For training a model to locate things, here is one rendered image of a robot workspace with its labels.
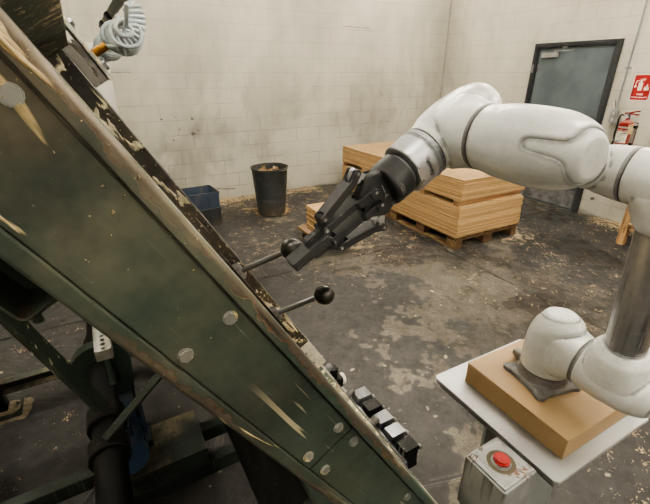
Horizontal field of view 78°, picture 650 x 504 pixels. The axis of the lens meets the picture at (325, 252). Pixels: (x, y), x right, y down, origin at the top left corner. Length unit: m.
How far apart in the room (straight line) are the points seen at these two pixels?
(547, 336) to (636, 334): 0.26
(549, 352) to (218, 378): 1.20
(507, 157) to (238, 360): 0.43
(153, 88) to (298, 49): 2.15
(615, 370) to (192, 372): 1.18
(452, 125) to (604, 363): 0.91
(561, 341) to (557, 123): 0.96
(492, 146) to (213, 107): 5.71
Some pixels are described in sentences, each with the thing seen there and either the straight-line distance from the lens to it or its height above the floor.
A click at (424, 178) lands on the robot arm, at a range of 0.67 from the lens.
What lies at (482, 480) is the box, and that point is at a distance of 1.18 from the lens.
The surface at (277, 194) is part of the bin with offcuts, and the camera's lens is 5.45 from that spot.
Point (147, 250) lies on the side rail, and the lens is 0.35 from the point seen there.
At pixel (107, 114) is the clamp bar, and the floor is 1.73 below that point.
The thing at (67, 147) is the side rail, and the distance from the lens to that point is 0.33.
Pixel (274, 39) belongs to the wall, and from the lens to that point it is 6.49.
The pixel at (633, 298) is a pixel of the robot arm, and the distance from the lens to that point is 1.26.
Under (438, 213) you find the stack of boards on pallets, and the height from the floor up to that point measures 0.34.
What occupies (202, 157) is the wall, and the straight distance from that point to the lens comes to 6.23.
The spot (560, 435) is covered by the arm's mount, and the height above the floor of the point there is 0.83.
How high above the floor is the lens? 1.81
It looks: 24 degrees down
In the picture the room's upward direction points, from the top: straight up
